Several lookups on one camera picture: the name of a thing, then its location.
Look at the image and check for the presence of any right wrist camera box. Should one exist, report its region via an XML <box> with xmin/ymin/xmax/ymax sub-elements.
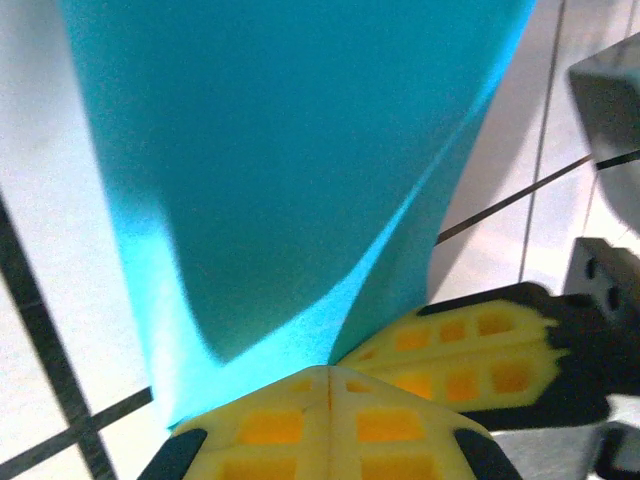
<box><xmin>567</xmin><ymin>39</ymin><xmax>640</xmax><ymax>324</ymax></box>

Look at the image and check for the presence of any blue square paper sheet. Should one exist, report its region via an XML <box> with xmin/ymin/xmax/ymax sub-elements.
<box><xmin>57</xmin><ymin>0</ymin><xmax>539</xmax><ymax>436</ymax></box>

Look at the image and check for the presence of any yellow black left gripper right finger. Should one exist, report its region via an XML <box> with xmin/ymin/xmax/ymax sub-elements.
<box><xmin>328</xmin><ymin>364</ymin><xmax>521</xmax><ymax>480</ymax></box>

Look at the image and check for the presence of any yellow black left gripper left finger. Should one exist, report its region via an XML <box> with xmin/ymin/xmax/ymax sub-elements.
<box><xmin>142</xmin><ymin>364</ymin><xmax>332</xmax><ymax>480</ymax></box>

